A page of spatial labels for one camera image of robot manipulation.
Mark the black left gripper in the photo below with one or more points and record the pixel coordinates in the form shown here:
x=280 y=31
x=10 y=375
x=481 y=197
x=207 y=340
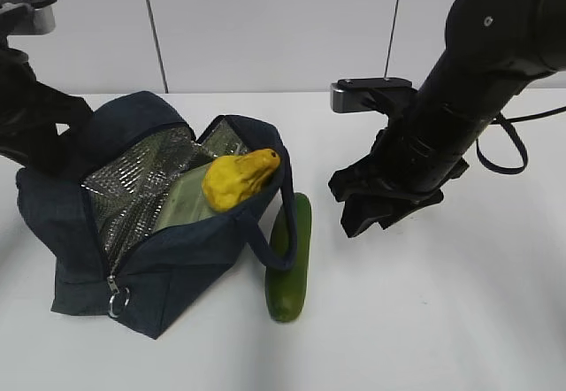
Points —
x=30 y=114

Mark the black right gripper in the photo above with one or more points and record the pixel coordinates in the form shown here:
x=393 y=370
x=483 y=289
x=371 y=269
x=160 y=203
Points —
x=403 y=173

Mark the dark navy lunch bag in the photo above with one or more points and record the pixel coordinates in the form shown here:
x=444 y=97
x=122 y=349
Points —
x=97 y=215

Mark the green lid glass lunchbox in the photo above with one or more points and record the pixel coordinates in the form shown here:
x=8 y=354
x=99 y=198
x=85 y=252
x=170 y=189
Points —
x=185 y=202

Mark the yellow pear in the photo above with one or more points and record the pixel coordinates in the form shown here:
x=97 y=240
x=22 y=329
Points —
x=232 y=179

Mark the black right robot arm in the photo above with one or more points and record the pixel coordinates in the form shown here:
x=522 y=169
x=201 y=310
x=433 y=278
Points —
x=493 y=50

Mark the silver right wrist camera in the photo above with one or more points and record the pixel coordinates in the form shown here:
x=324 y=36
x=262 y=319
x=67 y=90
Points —
x=384 y=95

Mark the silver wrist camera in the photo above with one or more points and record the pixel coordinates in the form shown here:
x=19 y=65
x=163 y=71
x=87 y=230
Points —
x=384 y=95
x=26 y=17

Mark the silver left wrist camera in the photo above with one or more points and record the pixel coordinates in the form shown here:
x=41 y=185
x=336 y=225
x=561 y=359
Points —
x=26 y=17

